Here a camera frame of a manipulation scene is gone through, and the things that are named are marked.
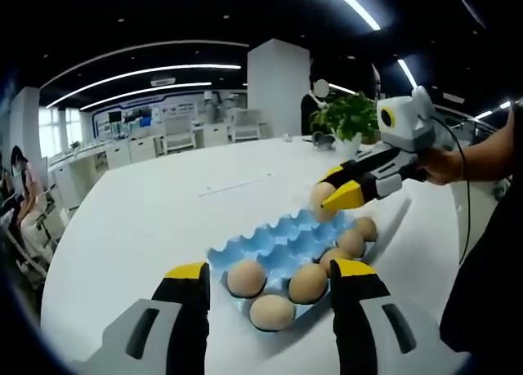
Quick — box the green potted plant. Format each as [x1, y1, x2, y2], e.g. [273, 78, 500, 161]
[309, 91, 381, 141]

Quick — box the blue egg tray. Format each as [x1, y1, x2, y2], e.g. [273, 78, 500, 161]
[206, 209, 379, 331]

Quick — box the white workbench row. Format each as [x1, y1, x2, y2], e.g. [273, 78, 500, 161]
[47, 133, 164, 212]

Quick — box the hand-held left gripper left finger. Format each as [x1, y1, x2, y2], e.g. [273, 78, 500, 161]
[71, 261, 212, 375]

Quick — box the person's dark clothing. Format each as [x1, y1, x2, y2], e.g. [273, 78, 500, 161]
[439, 100, 523, 358]

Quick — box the person's right hand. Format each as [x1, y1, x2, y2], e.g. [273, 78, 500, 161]
[418, 148, 467, 186]

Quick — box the blue framed wall display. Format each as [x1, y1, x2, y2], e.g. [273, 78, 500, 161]
[92, 92, 205, 137]

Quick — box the white table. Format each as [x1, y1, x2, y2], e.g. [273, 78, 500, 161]
[40, 136, 498, 375]

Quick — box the white office chair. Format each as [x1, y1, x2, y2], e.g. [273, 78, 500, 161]
[163, 115, 195, 154]
[230, 108, 262, 143]

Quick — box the white flat tray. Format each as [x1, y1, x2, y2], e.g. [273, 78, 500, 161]
[285, 178, 413, 270]

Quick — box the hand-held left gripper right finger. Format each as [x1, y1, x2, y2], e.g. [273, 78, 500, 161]
[329, 258, 454, 375]

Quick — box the dark grey object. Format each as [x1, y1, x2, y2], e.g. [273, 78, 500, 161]
[312, 132, 337, 150]

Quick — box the single brown egg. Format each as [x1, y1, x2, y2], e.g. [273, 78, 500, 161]
[309, 182, 340, 224]
[226, 259, 266, 297]
[319, 248, 355, 270]
[354, 216, 378, 243]
[248, 293, 296, 332]
[337, 229, 366, 258]
[288, 263, 329, 305]

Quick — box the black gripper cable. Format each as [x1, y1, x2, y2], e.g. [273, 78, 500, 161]
[428, 115, 473, 266]

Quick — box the white plant pot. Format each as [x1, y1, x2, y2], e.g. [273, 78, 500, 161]
[334, 132, 363, 158]

